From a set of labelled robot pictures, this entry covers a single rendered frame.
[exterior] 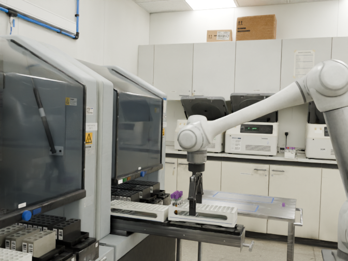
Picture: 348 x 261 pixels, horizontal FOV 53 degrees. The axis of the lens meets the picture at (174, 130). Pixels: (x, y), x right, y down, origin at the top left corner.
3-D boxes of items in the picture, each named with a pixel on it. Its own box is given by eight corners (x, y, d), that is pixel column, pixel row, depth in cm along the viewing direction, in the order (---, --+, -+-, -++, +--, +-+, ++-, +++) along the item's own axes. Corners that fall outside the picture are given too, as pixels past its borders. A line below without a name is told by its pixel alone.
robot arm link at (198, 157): (208, 149, 158) (208, 162, 158) (189, 148, 161) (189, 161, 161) (204, 151, 149) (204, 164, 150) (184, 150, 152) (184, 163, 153)
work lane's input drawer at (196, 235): (95, 231, 165) (96, 212, 165) (110, 223, 178) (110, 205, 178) (251, 255, 142) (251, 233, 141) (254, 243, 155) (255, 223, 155)
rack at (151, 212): (104, 217, 165) (104, 204, 165) (114, 212, 175) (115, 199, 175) (162, 225, 156) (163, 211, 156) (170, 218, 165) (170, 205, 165)
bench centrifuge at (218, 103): (173, 150, 402) (174, 95, 400) (189, 146, 460) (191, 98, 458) (220, 154, 383) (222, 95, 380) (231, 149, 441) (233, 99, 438)
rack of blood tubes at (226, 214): (167, 219, 155) (167, 206, 155) (174, 214, 165) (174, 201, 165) (233, 227, 146) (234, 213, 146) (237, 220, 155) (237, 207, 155)
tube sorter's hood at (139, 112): (26, 177, 176) (28, 51, 174) (91, 163, 234) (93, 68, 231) (117, 186, 160) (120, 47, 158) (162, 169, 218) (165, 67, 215)
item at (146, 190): (147, 196, 203) (147, 186, 203) (150, 197, 202) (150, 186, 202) (139, 200, 192) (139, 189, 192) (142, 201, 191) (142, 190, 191)
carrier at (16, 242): (35, 244, 124) (35, 227, 124) (40, 245, 123) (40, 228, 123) (10, 256, 113) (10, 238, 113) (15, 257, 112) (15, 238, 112)
